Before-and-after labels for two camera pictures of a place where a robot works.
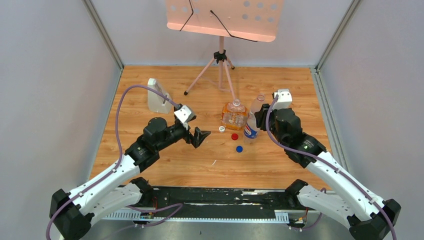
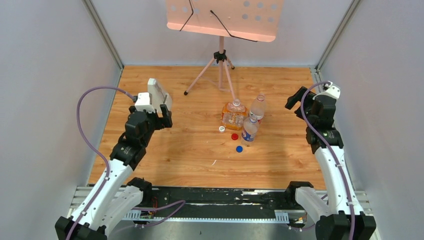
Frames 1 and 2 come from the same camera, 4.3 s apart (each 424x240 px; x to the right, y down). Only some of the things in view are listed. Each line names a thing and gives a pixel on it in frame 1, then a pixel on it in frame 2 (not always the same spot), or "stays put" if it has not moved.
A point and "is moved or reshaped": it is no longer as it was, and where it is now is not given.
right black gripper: x=261 y=116 -> x=296 y=97
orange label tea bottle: x=234 y=115 stays put
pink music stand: x=254 y=19 stays put
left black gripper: x=192 y=137 -> x=157 y=117
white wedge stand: x=156 y=102 stays put
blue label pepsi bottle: x=252 y=129 is moved or reshaped
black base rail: x=221 y=205 stays put
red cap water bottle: x=256 y=104 stays put
